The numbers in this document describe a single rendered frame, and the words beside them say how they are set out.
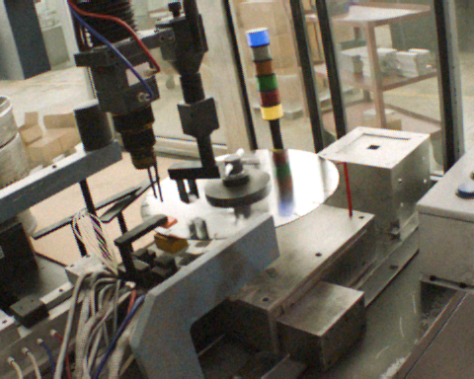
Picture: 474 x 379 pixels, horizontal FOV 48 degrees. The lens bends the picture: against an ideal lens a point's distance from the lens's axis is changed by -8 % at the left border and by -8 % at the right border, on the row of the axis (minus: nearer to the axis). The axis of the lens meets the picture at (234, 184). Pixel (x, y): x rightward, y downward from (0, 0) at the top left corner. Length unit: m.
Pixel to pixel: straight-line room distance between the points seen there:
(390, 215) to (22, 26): 0.74
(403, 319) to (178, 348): 0.40
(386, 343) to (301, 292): 0.15
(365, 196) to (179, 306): 0.57
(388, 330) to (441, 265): 0.15
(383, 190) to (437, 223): 0.20
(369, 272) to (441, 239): 0.16
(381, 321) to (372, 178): 0.30
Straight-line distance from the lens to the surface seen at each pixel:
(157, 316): 0.64
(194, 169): 0.86
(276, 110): 1.19
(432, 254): 0.97
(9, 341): 0.91
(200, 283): 0.67
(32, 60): 0.84
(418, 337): 0.89
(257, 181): 0.93
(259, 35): 1.16
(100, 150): 1.01
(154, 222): 0.83
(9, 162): 1.40
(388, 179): 1.08
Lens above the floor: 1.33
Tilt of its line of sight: 23 degrees down
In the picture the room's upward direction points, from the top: 12 degrees counter-clockwise
